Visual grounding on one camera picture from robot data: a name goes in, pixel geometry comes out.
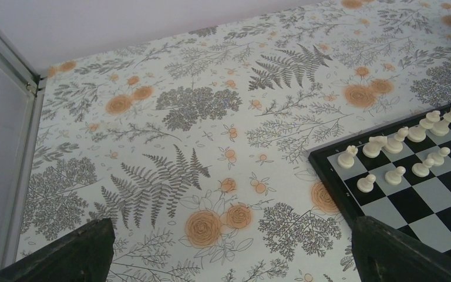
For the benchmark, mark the aluminium rail frame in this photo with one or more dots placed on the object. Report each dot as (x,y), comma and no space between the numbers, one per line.
(19,108)

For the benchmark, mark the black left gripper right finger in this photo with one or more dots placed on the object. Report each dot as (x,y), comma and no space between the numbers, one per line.
(382,253)

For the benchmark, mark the white chess knight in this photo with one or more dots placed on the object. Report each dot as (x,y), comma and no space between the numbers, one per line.
(374,146)

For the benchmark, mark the white chess king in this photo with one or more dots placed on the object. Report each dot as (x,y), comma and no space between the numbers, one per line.
(441,128)

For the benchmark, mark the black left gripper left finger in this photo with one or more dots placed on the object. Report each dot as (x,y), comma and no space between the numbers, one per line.
(84,254)

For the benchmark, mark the floral patterned table mat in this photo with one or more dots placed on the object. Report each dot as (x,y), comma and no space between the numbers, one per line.
(196,146)

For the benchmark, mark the white chess bishop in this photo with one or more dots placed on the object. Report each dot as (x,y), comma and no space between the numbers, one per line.
(395,144)

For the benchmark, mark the white chess rook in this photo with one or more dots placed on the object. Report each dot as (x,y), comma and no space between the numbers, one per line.
(346,159)

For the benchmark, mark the black white chessboard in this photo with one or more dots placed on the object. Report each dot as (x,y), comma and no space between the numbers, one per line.
(419,206)

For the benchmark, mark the white chess pawn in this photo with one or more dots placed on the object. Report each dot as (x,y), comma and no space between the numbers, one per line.
(423,169)
(366,184)
(439,157)
(394,177)

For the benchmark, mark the white chess queen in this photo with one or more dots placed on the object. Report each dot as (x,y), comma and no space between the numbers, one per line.
(418,133)

